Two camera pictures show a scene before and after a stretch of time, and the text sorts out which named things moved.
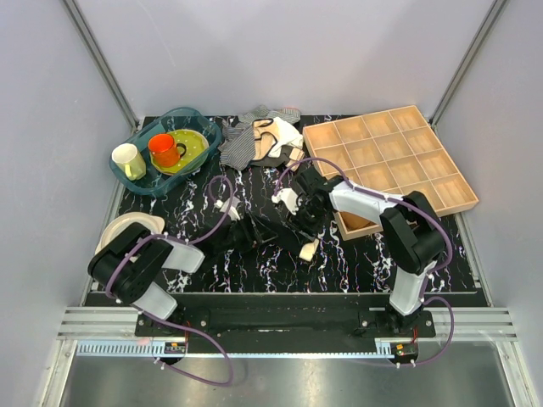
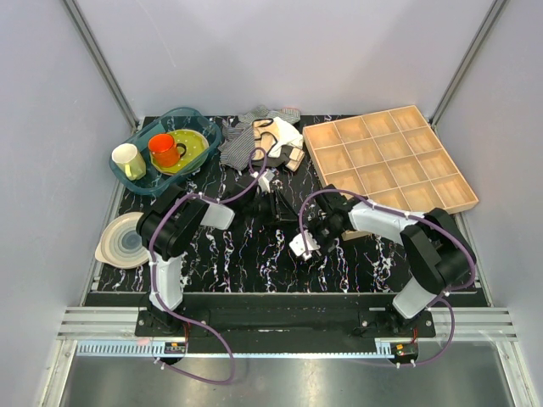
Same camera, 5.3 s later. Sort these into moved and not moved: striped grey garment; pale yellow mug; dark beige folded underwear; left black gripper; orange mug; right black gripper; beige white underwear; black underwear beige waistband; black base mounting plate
Moved: left black gripper; black underwear beige waistband; right black gripper
Not moved: striped grey garment; dark beige folded underwear; black base mounting plate; orange mug; pale yellow mug; beige white underwear
